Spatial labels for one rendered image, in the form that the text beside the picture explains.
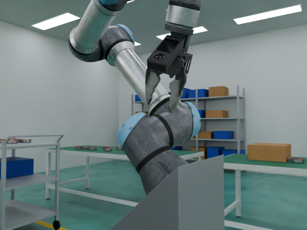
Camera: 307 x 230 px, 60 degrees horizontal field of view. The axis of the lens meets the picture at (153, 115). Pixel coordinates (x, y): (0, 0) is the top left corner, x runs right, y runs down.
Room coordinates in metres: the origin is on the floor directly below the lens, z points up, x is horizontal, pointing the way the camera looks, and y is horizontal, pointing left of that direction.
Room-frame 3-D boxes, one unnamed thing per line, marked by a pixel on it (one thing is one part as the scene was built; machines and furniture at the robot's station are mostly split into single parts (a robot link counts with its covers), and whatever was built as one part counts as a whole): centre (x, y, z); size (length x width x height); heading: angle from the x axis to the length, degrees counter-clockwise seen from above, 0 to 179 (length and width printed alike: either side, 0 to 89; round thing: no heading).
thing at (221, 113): (6.47, -1.54, 1.37); 0.42 x 0.40 x 0.18; 57
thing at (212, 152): (6.48, -1.51, 0.43); 0.42 x 0.28 x 0.30; 144
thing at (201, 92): (6.70, -1.18, 1.89); 0.42 x 0.42 x 0.21; 55
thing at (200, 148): (6.70, -1.19, 0.42); 0.40 x 0.36 x 0.28; 147
